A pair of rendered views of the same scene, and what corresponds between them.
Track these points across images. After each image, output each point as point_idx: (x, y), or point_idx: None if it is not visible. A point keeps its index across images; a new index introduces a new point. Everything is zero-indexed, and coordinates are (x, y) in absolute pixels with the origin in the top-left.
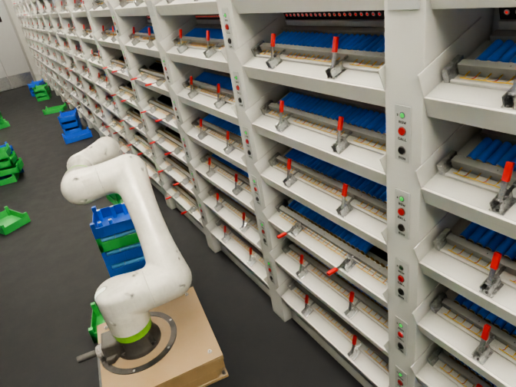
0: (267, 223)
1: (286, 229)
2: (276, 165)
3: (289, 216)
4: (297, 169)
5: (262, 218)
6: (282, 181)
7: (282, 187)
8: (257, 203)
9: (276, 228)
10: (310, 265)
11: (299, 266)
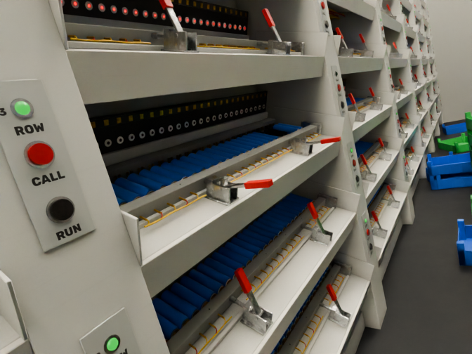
0: (143, 290)
1: (208, 215)
2: (74, 38)
3: (164, 206)
4: (147, 36)
5: (103, 307)
6: (187, 33)
7: (185, 59)
8: (61, 239)
9: (170, 272)
10: (229, 309)
11: (253, 302)
